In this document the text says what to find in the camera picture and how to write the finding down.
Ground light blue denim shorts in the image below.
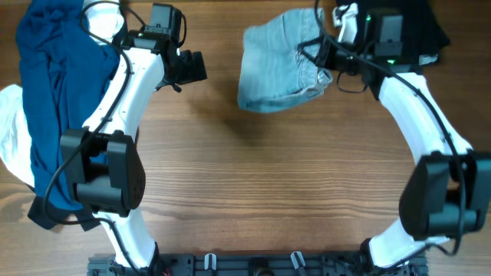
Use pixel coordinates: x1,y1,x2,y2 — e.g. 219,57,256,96
237,8,333,113

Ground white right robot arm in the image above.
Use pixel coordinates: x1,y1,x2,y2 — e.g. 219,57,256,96
297,36,490,274

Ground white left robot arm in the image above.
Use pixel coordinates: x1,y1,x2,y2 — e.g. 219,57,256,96
60,31,207,275

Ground folded dark green garment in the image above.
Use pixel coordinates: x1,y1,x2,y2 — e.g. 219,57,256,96
336,0,450,64

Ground white garment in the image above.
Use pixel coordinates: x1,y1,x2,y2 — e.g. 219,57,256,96
1,0,124,188

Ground blue shirt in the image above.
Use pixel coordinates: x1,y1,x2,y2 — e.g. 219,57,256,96
16,0,120,196

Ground black garment under pile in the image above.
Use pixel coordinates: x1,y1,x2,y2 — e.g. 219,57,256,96
27,18,130,233

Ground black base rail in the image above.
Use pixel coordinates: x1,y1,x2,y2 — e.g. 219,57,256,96
87,251,429,276

